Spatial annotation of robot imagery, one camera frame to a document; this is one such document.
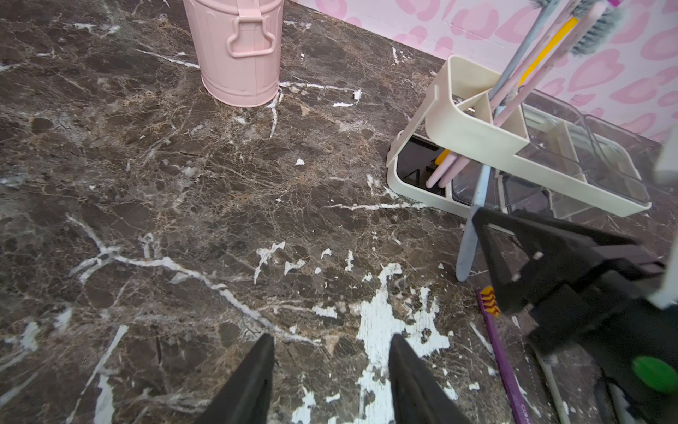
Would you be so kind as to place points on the pale pink toothbrush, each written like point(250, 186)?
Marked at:
point(508, 90)

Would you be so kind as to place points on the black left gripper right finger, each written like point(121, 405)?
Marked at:
point(417, 397)

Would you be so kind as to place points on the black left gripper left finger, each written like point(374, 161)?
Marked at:
point(245, 398)

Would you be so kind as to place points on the light blue toothbrush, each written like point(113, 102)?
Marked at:
point(546, 7)

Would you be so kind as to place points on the grey blue toothbrush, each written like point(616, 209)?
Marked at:
point(469, 242)

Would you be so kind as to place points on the cream toothbrush holder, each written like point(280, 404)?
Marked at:
point(546, 157)

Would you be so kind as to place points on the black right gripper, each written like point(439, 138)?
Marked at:
point(580, 283)

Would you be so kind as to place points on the pink pencil cup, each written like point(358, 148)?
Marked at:
point(238, 46)

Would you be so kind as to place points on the olive grey toothbrush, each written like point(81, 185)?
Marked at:
point(546, 365)

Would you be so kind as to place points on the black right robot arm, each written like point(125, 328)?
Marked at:
point(646, 374)

